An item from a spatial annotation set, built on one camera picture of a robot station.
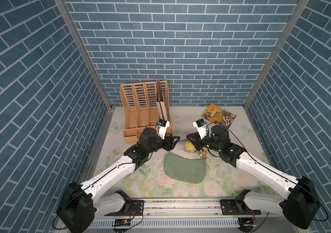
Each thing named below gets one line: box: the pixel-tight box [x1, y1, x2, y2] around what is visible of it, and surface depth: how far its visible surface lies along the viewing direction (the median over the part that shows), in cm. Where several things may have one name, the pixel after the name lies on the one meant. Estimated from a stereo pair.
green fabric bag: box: [163, 152, 207, 184], surface depth 88 cm
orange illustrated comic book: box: [200, 103, 237, 129], surface depth 117 cm
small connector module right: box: [237, 217, 257, 227], surface depth 72 cm
